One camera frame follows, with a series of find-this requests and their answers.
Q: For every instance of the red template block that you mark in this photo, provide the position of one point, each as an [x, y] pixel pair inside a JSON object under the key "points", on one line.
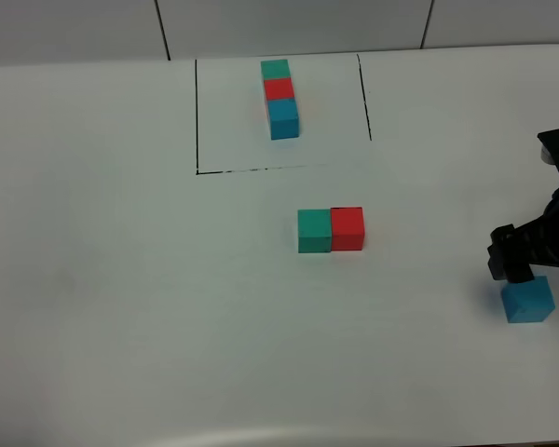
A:
{"points": [[278, 89]]}

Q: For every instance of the blue template block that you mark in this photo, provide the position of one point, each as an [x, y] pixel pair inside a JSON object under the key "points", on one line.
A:
{"points": [[283, 119]]}

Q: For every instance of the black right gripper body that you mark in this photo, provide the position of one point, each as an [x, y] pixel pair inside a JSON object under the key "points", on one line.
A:
{"points": [[539, 239]]}

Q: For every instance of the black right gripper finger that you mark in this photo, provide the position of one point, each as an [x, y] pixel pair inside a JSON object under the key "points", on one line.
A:
{"points": [[507, 256]]}

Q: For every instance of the green template block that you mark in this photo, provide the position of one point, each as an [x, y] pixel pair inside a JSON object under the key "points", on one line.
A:
{"points": [[275, 69]]}

